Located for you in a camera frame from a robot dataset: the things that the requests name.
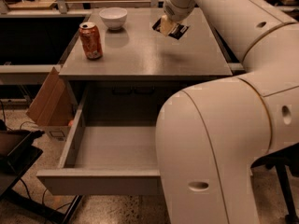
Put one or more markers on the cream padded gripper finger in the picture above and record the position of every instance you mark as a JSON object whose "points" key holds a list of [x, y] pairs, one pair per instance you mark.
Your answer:
{"points": [[166, 25]]}

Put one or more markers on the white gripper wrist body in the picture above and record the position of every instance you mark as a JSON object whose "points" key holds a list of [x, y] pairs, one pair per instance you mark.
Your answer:
{"points": [[177, 13]]}

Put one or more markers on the chocolate rxbar black wrapper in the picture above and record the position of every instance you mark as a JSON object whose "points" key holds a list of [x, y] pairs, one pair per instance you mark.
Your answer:
{"points": [[176, 33]]}

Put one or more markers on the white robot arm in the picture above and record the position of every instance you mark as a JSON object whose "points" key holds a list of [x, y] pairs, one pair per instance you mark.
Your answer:
{"points": [[209, 135]]}

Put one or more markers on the grey counter cabinet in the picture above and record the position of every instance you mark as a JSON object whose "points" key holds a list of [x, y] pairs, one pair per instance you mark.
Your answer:
{"points": [[138, 56]]}

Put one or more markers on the grey open top drawer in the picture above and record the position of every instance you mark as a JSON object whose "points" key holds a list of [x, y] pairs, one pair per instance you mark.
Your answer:
{"points": [[110, 149]]}

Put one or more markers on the white ceramic bowl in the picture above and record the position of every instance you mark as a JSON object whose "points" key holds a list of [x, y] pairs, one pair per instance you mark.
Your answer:
{"points": [[113, 17]]}

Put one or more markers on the orange soda can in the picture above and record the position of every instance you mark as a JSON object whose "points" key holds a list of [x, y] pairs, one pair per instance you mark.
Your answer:
{"points": [[90, 38]]}

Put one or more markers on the cardboard box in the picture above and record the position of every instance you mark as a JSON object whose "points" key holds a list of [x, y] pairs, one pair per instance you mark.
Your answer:
{"points": [[52, 110]]}

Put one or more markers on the black office chair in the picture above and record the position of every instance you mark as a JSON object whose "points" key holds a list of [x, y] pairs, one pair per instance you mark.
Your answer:
{"points": [[287, 157]]}

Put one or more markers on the black tray stand left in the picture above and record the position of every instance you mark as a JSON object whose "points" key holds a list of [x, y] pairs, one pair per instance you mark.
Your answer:
{"points": [[17, 155]]}

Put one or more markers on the right black drawer handle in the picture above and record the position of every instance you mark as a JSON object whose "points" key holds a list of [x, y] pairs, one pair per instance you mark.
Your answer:
{"points": [[144, 90]]}

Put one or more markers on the black drawer handle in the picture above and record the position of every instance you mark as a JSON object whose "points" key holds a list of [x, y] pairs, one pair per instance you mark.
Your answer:
{"points": [[144, 90], [122, 90]]}

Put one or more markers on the left black drawer handle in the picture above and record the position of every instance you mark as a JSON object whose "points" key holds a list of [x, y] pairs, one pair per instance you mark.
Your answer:
{"points": [[122, 90]]}

